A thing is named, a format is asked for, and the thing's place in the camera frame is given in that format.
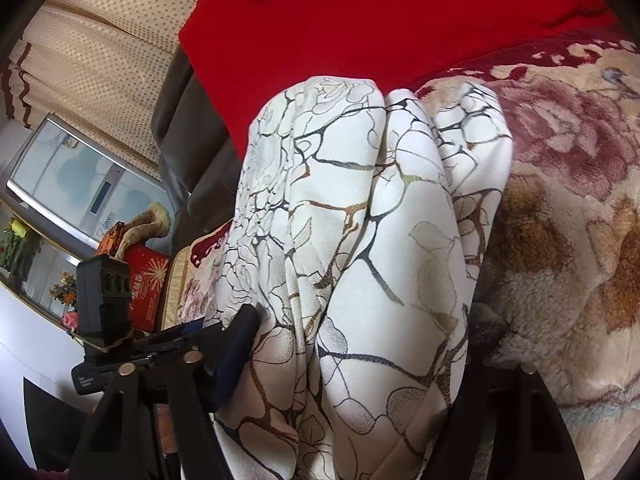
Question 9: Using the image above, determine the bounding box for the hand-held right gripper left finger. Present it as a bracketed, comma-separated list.
[75, 304, 262, 480]

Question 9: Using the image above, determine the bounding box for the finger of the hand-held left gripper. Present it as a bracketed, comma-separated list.
[144, 316, 207, 347]
[132, 327, 226, 363]

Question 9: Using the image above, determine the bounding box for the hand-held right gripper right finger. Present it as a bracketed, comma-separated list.
[425, 357, 576, 480]

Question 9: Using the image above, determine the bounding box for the white vein-printed garment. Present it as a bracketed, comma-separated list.
[212, 75, 516, 480]

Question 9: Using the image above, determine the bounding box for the orange flower bouquet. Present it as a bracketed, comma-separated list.
[50, 271, 79, 311]

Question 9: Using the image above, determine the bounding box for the red gift box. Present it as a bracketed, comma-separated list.
[122, 245, 174, 333]

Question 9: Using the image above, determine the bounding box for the orange patterned item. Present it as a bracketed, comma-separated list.
[97, 221, 126, 259]

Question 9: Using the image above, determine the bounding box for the maroon floral cushion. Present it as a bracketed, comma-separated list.
[160, 220, 236, 332]

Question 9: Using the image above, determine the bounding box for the beige furry item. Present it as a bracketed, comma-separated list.
[117, 201, 169, 256]

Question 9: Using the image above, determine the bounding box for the maroon floral plush blanket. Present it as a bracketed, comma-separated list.
[415, 25, 640, 480]

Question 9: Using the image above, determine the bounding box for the dark brown leather headboard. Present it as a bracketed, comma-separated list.
[151, 50, 247, 241]

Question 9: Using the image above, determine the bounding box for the beige dotted curtain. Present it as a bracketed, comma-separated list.
[0, 0, 201, 181]

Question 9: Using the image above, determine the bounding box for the red bed cloth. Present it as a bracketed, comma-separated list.
[177, 0, 621, 161]

